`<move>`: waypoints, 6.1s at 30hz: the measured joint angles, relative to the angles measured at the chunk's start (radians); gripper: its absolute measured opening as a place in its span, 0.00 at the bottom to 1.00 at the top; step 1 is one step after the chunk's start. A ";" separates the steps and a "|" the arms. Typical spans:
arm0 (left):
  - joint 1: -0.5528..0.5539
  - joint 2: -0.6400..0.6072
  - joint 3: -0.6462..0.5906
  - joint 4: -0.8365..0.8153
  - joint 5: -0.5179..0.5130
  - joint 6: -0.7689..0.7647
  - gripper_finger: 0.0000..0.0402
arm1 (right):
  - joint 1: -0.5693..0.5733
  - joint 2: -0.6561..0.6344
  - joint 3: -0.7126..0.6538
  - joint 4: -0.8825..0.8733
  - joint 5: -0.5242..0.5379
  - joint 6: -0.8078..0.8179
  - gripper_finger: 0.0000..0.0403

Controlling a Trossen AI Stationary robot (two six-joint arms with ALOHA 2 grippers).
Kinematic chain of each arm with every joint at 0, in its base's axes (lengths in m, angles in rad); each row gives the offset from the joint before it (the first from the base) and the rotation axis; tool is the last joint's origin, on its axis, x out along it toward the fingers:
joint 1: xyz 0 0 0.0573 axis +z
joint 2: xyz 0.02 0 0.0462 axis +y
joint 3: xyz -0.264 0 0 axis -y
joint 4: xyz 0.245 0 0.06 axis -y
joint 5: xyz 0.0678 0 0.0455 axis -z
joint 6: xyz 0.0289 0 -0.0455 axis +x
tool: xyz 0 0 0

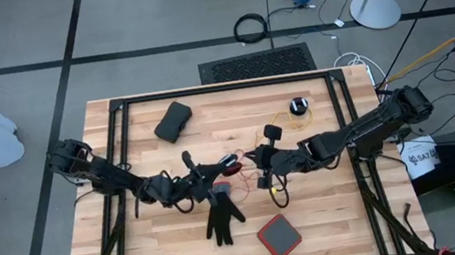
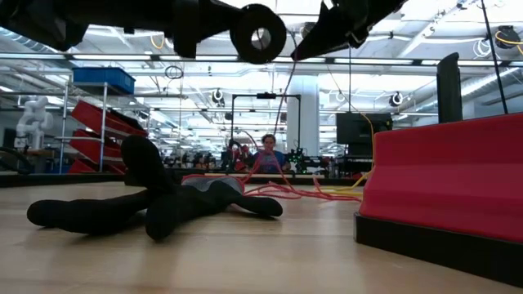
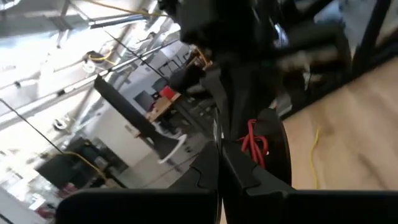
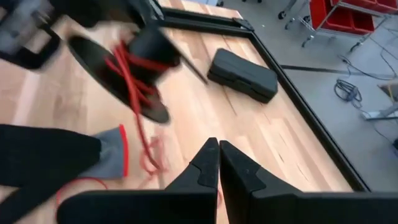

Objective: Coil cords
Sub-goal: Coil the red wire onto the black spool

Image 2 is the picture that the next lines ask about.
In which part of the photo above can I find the black glove grey red cuff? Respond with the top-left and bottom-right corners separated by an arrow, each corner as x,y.
26,135 -> 284,242

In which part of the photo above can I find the blue plastic bin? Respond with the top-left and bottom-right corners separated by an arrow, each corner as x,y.
72,67 -> 136,96

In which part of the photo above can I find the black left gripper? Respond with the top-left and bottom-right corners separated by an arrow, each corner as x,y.
171,0 -> 250,58

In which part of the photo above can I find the metal rack with red bins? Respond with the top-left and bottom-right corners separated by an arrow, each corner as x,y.
56,81 -> 150,176

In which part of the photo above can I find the thin yellow cord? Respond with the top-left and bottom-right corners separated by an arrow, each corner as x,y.
320,169 -> 373,196

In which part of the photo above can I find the yellow hanging cable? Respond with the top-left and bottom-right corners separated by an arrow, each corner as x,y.
359,112 -> 376,172

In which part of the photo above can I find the black ceiling cord reel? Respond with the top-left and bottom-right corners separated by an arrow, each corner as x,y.
494,24 -> 523,56

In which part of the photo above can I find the black background robot station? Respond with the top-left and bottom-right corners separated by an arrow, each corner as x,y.
222,92 -> 328,175

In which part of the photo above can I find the person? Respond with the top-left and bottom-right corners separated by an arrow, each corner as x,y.
249,133 -> 292,175

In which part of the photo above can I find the black rounded upright post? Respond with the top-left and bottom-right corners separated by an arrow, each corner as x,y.
436,51 -> 463,124

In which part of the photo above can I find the red square box grey lid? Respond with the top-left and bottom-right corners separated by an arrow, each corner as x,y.
353,112 -> 523,287

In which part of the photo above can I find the black monitor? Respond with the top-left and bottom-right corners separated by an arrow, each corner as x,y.
335,112 -> 393,146

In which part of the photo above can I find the thin red cord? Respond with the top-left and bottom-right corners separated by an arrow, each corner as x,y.
232,30 -> 364,203

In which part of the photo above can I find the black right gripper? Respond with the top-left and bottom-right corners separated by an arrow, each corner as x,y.
290,0 -> 393,61

